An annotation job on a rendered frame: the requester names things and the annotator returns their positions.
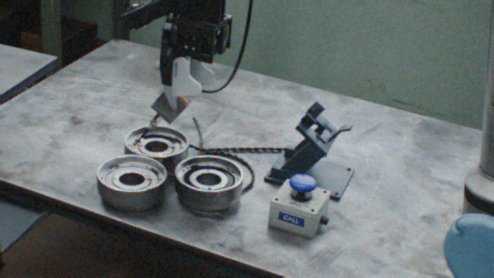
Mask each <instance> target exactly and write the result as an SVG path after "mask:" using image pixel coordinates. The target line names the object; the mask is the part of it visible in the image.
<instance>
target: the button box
mask: <svg viewBox="0 0 494 278"><path fill-rule="evenodd" d="M330 194H331V191H328V190H326V189H320V188H317V187H316V189H315V190H313V191H311V192H308V193H305V195H303V196H302V195H298V191H296V190H293V189H292V188H291V187H290V186H289V179H287V180H286V182H285V183H284V184H283V185H282V187H281V188H280V190H278V191H277V193H276V195H275V196H274V197H273V198H272V199H271V201H270V212H269V218H268V226H270V227H272V228H275V229H277V230H282V231H286V232H288V233H291V234H293V235H299V236H303V237H305V238H308V239H310V240H312V239H313V238H314V236H315V234H316V232H317V230H318V229H319V228H320V225H321V224H324V225H327V223H328V222H329V217H326V214H327V210H328V205H329V199H330Z"/></svg>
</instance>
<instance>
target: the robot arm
mask: <svg viewBox="0 0 494 278"><path fill-rule="evenodd" d="M225 4H226V0H151V1H150V2H148V3H145V4H144V2H142V3H140V4H135V5H133V6H132V7H131V8H129V9H127V10H126V13H125V14H123V15H121V18H122V19H123V22H124V24H125V27H126V29H127V30H128V31H129V30H131V29H133V28H136V29H139V28H141V27H145V26H147V25H148V24H150V23H152V22H153V21H154V20H156V19H158V18H159V17H162V16H163V15H166V16H167V18H166V20H165V22H164V24H163V35H162V39H161V52H160V59H159V66H160V74H161V84H162V85H163V89H164V92H165V94H166V96H167V99H168V101H169V103H170V105H171V108H172V109H173V110H174V111H178V97H198V96H200V95H201V92H202V86H201V85H210V84H212V82H213V81H214V74H213V72H212V71H211V70H210V69H207V68H206V67H205V66H204V65H203V63H210V64H212V60H213V56H214V55H216V54H217V53H218V54H221V55H222V54H223V53H224V52H226V48H230V43H231V32H232V22H233V16H232V15H229V14H225ZM229 24H230V27H229V37H228V40H227V36H228V25H229ZM209 55H210V56H209ZM485 83H486V87H485V97H484V107H483V117H482V138H481V148H480V163H479V164H477V165H476V166H475V167H474V168H473V169H471V170H469V172H468V173H467V174H466V176H465V179H464V197H463V209H462V213H461V216H460V217H458V218H456V219H455V220H454V221H453V223H452V224H451V226H450V227H449V229H448V231H447V233H446V234H445V238H444V241H443V252H444V256H445V260H446V262H447V266H448V268H449V270H450V271H451V274H452V275H453V276H454V278H494V0H491V7H490V26H489V36H488V56H487V67H486V76H485Z"/></svg>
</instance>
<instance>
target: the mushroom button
mask: <svg viewBox="0 0 494 278"><path fill-rule="evenodd" d="M289 186H290V187H291V188H292V189H293V190H296V191H298V195H302V196H303V195H305V193H308V192H311V191H313V190H315V189H316V179H315V178H312V177H311V176H309V175H305V174H296V175H293V177H292V178H291V179H289Z"/></svg>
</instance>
